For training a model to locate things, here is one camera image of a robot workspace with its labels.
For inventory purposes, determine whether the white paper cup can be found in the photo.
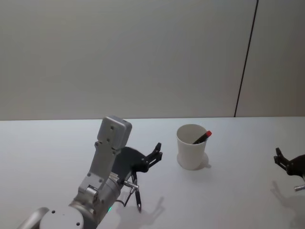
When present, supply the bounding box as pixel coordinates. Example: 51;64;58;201
176;123;212;171

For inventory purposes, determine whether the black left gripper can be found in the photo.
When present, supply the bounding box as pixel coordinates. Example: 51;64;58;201
111;142;163;214

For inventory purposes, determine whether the black pen with red cap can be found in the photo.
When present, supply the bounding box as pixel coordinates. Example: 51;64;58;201
192;130;213;145

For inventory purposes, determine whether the thin cable with silver plug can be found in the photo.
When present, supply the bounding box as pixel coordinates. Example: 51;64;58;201
294;176;305;192
118;180;140;208

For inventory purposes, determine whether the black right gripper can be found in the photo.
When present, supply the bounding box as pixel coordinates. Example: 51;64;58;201
273;147;305;177

